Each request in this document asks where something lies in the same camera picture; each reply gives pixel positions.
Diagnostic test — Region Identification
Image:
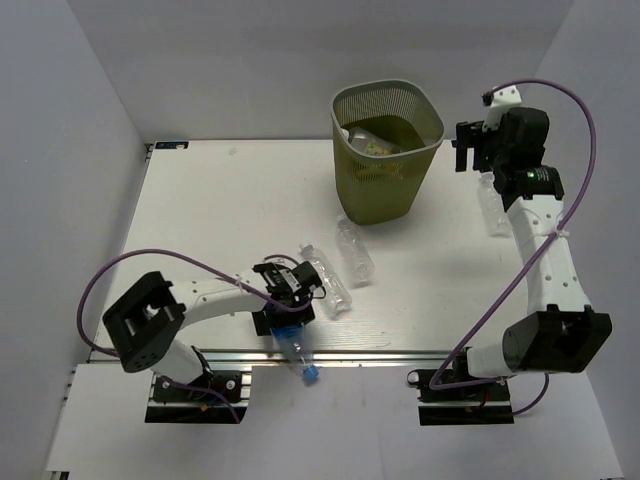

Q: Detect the blue label water bottle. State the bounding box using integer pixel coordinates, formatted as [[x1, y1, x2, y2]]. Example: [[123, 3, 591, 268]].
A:
[[271, 324, 320, 386]]

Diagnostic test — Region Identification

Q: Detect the clear bottle white cap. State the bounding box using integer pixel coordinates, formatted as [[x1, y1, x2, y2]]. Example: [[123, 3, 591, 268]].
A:
[[347, 162, 404, 188]]

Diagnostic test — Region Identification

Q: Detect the square bottle yellow label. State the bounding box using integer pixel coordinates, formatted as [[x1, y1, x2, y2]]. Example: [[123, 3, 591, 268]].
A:
[[340, 127, 402, 156]]

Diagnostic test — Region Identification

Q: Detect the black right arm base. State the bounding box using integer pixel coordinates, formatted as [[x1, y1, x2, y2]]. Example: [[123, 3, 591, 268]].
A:
[[406, 369, 514, 426]]

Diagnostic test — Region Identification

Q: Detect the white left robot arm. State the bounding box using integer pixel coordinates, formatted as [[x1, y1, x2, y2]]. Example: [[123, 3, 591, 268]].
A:
[[102, 261, 322, 399]]

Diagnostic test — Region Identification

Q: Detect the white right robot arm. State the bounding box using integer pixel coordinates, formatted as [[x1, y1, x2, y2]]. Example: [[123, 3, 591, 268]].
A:
[[451, 106, 612, 399]]

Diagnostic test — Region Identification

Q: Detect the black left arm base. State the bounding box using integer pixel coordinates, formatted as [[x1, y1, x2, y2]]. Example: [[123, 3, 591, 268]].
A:
[[145, 364, 251, 425]]

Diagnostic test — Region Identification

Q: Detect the olive green mesh bin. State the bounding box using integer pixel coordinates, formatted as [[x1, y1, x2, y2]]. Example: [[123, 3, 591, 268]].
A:
[[330, 79, 445, 225]]

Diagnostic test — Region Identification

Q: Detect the clear crumpled bottle centre-left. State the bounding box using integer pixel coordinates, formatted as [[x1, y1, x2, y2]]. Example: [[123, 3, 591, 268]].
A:
[[299, 242, 353, 319]]

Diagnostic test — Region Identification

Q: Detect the clear bottle far right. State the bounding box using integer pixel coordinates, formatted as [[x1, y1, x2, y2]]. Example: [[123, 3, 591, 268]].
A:
[[477, 172, 512, 238]]

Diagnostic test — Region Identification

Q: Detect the clear crumpled bottle centre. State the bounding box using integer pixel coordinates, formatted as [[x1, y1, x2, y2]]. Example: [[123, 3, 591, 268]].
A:
[[336, 215, 375, 287]]

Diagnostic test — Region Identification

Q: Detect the left blue table sticker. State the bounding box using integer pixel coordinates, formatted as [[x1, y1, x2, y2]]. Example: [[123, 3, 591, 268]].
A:
[[154, 141, 189, 150]]

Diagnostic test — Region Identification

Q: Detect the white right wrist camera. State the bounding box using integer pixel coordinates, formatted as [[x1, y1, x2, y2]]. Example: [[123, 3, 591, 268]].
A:
[[482, 85, 522, 132]]

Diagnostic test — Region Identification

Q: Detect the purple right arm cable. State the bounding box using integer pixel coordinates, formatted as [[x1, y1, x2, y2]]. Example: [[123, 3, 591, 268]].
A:
[[428, 78, 600, 416]]

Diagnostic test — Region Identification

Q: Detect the aluminium table front rail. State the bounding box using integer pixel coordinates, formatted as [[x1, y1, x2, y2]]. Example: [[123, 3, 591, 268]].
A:
[[87, 347, 471, 366]]

